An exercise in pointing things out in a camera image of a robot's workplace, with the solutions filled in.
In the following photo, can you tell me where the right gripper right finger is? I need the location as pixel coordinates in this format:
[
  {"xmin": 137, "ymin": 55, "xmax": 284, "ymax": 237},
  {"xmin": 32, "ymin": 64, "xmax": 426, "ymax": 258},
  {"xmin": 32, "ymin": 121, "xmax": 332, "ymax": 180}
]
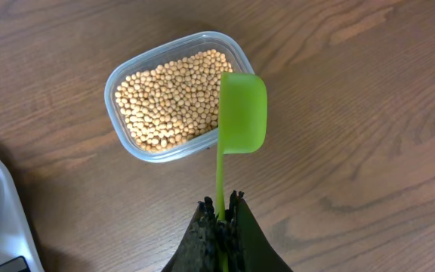
[{"xmin": 227, "ymin": 190, "xmax": 292, "ymax": 272}]

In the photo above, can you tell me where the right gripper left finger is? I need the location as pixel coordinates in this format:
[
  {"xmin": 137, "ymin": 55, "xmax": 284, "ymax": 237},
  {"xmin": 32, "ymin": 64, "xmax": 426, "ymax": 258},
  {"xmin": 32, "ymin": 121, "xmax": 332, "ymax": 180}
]
[{"xmin": 162, "ymin": 196, "xmax": 221, "ymax": 272}]

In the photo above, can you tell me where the green plastic measuring scoop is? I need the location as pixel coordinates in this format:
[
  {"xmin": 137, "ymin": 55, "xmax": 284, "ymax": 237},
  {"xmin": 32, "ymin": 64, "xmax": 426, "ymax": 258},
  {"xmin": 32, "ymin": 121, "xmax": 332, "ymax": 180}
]
[{"xmin": 214, "ymin": 73, "xmax": 267, "ymax": 271}]

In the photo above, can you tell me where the white digital kitchen scale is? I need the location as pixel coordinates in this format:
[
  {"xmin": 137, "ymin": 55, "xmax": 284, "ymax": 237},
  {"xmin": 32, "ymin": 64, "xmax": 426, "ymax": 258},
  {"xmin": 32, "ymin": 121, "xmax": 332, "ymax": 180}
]
[{"xmin": 0, "ymin": 160, "xmax": 45, "ymax": 272}]

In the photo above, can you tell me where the clear container of soybeans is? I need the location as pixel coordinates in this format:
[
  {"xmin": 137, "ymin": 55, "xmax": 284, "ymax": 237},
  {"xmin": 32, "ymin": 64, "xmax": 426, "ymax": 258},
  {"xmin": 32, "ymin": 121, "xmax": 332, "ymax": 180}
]
[{"xmin": 104, "ymin": 31, "xmax": 253, "ymax": 163}]

